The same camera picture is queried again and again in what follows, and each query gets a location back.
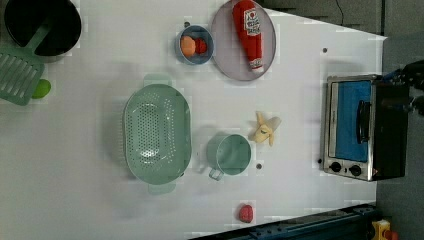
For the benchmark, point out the red toy tomato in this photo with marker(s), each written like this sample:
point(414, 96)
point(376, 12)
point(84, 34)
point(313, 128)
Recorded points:
point(200, 46)

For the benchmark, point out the black cylindrical container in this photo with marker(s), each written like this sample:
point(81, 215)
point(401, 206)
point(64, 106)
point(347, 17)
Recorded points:
point(60, 17)

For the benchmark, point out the green metal cup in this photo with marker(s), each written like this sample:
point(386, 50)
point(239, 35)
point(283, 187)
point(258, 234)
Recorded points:
point(228, 154)

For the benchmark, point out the red plush ketchup bottle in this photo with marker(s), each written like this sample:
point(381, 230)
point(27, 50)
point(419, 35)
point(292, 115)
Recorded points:
point(248, 28)

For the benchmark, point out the red toy strawberry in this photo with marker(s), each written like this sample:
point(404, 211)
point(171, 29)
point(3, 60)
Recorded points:
point(246, 213)

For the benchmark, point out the blue small bowl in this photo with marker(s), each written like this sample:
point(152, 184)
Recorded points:
point(195, 31)

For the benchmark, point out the silver black toaster oven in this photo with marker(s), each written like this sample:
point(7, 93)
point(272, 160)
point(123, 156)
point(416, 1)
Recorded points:
point(366, 125)

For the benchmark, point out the green slotted spatula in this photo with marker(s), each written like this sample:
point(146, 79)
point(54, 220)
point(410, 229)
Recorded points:
point(21, 68)

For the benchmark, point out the orange toy fruit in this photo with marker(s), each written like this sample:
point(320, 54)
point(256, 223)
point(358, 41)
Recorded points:
point(187, 45)

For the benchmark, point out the grey round plate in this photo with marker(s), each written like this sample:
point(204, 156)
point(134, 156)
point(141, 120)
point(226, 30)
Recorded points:
point(229, 54)

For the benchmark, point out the green toy lime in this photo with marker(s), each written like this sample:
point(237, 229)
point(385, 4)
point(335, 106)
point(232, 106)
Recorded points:
point(43, 88)

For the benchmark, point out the yellow plush peeled banana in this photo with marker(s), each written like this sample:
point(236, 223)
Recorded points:
point(265, 130)

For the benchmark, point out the green oval colander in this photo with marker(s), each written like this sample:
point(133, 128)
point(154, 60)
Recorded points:
point(156, 124)

